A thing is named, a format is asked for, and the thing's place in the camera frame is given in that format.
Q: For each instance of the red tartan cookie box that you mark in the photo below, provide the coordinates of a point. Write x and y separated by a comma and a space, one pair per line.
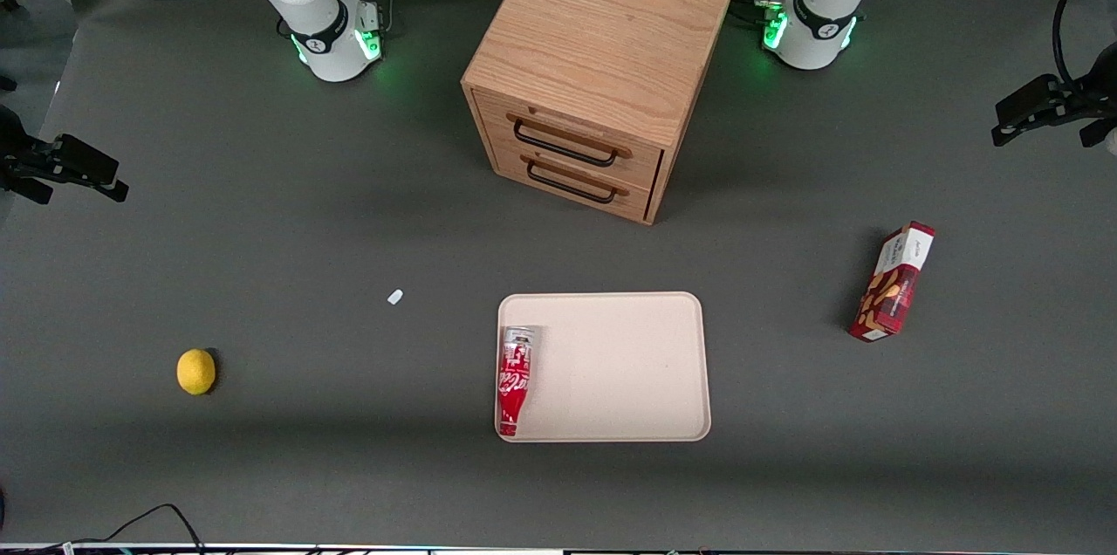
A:
892, 284

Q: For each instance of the beige plastic tray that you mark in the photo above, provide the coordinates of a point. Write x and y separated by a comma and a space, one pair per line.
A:
620, 367

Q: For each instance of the red cola can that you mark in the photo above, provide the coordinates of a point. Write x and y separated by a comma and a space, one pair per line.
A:
514, 380

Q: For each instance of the wooden two-drawer cabinet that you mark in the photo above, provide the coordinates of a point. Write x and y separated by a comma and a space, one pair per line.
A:
602, 31

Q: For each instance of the yellow lemon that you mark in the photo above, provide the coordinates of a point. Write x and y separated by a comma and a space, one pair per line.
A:
195, 372

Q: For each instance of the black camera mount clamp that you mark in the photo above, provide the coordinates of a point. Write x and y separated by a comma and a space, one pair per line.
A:
1043, 106
61, 164

